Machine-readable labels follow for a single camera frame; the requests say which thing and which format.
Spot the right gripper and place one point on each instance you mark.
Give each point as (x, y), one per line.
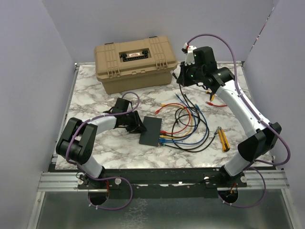
(182, 77)

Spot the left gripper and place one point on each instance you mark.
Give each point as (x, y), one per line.
(137, 126)

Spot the dark grey network switch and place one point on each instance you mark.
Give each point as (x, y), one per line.
(150, 137)

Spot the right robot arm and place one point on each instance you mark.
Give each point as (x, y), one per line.
(261, 134)

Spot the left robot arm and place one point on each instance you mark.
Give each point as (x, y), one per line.
(78, 137)

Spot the tan plastic toolbox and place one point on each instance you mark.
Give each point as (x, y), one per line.
(133, 65)

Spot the yellow utility knife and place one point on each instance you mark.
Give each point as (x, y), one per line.
(223, 139)

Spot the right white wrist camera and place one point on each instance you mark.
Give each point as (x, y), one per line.
(188, 50)

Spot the black mounting base plate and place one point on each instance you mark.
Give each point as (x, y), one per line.
(159, 183)

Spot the aluminium front rail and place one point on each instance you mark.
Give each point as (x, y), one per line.
(68, 182)

